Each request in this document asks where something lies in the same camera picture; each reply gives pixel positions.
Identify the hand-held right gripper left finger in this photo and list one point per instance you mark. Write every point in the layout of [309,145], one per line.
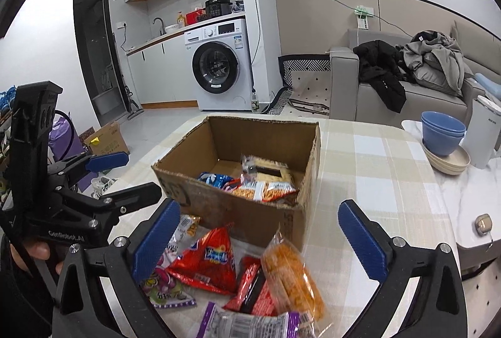
[156,240]

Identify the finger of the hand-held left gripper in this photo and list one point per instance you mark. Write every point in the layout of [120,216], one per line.
[109,161]
[137,197]

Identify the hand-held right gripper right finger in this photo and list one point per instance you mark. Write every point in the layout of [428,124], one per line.
[362,240]

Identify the small white snack packet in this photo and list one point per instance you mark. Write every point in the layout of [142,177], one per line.
[190,224]

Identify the purple candy packet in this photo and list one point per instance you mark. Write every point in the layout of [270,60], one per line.
[164,291]

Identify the red crisp packet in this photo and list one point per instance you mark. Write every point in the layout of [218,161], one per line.
[207,259]

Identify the blue snack packet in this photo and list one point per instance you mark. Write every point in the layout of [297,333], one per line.
[213,179]

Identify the clear orange bread packet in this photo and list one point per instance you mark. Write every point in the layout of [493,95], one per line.
[293,279]

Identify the brown cardboard box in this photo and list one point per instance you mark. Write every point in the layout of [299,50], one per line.
[250,220]

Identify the red packet with black stripe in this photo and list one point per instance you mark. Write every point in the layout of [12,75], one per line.
[250,287]

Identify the clear cracker packet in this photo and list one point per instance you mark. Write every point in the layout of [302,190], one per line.
[270,175]

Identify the purple-edged white snack packet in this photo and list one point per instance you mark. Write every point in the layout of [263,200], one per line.
[242,326]

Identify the person's left forearm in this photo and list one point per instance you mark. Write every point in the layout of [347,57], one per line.
[19,302]

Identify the person's left hand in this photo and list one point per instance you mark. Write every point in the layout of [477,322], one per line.
[35,251]

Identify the printed cardboard box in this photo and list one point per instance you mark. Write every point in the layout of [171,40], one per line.
[109,140]

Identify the pair of white sneakers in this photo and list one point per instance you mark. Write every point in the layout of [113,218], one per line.
[102,185]

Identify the purple bag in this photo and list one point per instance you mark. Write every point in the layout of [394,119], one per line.
[64,142]

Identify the pair of blue shoes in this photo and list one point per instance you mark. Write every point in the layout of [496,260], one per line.
[4,101]

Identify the stick vacuum cleaner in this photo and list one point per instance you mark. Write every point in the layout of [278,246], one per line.
[135,109]

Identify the white kitchen base cabinet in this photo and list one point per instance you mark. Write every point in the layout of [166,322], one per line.
[164,76]

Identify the beige plate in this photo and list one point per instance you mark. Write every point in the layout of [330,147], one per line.
[450,170]
[462,158]

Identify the dark glass door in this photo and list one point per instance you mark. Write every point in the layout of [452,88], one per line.
[94,48]

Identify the marble side table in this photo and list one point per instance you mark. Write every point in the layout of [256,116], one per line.
[469,197]

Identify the small round metal object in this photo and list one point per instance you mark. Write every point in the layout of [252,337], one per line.
[483,223]

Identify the blue bowl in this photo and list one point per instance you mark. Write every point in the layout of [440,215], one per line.
[442,123]
[442,146]

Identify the white washing machine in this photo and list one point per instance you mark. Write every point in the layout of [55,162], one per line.
[238,95]

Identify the dark kitchen faucet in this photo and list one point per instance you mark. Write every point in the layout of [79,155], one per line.
[162,27]

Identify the white bowl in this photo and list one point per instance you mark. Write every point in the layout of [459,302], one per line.
[171,28]

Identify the plastic water bottle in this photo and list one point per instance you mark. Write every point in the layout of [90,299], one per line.
[255,103]

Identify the grey sofa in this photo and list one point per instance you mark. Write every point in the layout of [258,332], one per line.
[422,99]

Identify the yellow soap bottle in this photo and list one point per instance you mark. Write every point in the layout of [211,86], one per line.
[181,21]

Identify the white electric kettle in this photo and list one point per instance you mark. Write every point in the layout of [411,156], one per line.
[481,134]

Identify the black jacket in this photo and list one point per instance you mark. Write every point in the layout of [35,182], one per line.
[383,76]

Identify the red box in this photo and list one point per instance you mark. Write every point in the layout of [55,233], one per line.
[195,17]

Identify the black pressure cooker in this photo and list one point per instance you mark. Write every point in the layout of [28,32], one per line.
[217,8]

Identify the grey jacket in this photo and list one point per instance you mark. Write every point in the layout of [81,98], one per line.
[438,64]

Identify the grey plastic bag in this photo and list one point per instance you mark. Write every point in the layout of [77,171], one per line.
[237,7]

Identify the light blue pillow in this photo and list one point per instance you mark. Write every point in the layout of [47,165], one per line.
[489,81]

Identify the wall socket with green plug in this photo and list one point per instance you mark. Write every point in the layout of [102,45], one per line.
[363,14]

